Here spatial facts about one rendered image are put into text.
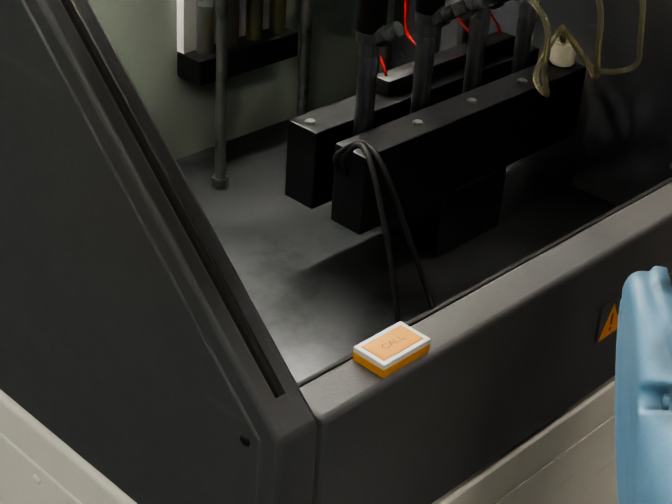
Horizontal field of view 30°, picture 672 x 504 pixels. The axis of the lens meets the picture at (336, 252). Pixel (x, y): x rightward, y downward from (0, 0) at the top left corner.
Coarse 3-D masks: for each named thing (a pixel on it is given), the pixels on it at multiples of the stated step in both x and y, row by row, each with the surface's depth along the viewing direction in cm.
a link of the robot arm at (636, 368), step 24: (624, 288) 44; (648, 288) 41; (624, 312) 44; (648, 312) 40; (624, 336) 44; (648, 336) 40; (624, 360) 44; (648, 360) 39; (624, 384) 44; (648, 384) 39; (624, 408) 44; (648, 408) 39; (624, 432) 44; (648, 432) 39; (624, 456) 44; (648, 456) 39; (624, 480) 44; (648, 480) 39
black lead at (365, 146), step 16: (352, 144) 105; (368, 144) 103; (336, 160) 111; (368, 160) 102; (384, 176) 102; (400, 208) 102; (384, 224) 101; (384, 240) 102; (416, 256) 103; (432, 304) 104; (400, 320) 102
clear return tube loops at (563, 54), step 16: (528, 0) 113; (640, 0) 122; (544, 16) 112; (640, 16) 122; (560, 32) 129; (640, 32) 123; (544, 48) 114; (560, 48) 130; (576, 48) 128; (640, 48) 124; (544, 64) 114; (560, 64) 131; (592, 64) 127; (544, 80) 115; (592, 80) 122; (544, 96) 117
